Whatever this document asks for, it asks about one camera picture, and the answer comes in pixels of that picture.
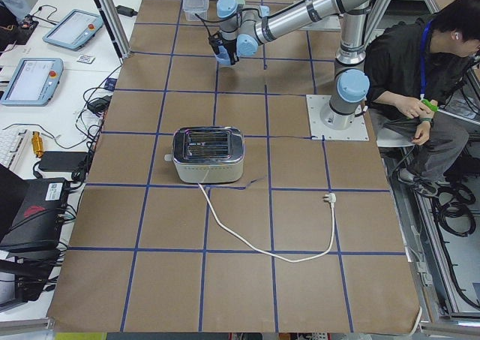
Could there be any black power adapter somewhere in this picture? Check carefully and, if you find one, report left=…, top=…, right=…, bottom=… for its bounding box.
left=38, top=151, right=87, bottom=172

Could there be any silver two-slot toaster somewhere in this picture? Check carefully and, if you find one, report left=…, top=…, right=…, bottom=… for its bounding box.
left=164, top=126, right=245, bottom=184

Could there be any white keyboard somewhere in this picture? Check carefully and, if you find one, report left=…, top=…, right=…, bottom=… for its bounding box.
left=1, top=128, right=32, bottom=172

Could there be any seated person in black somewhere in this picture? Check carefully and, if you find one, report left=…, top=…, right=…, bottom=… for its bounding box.
left=364, top=0, right=479, bottom=197

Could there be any white toaster power cord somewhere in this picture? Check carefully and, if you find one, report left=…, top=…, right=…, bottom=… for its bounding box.
left=197, top=182, right=338, bottom=263

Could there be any teach pendant tablet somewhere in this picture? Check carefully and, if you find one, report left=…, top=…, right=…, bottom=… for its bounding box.
left=42, top=9, right=104, bottom=50
left=1, top=58, right=64, bottom=107

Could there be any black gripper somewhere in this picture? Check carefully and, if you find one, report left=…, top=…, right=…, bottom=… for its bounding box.
left=208, top=32, right=239, bottom=65

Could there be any clear plastic lidded container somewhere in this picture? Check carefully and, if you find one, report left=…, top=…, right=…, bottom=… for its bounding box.
left=182, top=0, right=209, bottom=22

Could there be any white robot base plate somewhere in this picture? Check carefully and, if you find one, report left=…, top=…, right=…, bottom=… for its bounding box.
left=306, top=95, right=369, bottom=141

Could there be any lower teach pendant tablet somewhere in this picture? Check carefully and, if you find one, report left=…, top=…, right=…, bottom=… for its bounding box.
left=1, top=58, right=64, bottom=107

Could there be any black computer box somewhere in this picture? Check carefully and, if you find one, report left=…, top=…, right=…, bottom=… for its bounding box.
left=1, top=177, right=69, bottom=253

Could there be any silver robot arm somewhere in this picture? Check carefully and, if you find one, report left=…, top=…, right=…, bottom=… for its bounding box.
left=208, top=0, right=371, bottom=77

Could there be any upper teach pendant tablet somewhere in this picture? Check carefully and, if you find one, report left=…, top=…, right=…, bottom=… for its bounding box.
left=42, top=9, right=104, bottom=50

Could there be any aluminium frame post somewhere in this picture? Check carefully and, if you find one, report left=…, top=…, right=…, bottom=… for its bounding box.
left=93, top=0, right=131, bottom=60

